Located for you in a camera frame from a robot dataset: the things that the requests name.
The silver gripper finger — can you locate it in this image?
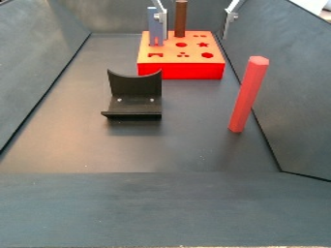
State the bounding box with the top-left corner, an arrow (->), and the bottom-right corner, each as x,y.
221,0 -> 245,39
150,0 -> 168,39

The dark brown cylinder peg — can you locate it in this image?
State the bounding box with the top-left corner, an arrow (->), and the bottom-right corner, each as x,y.
174,0 -> 186,38

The red hexagonal peg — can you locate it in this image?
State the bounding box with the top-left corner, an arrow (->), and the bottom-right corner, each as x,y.
227,56 -> 269,133

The black curved stand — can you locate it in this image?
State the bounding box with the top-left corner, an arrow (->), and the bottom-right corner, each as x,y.
101,71 -> 161,118

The red shape sorting board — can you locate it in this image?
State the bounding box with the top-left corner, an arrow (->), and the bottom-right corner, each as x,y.
137,31 -> 225,79

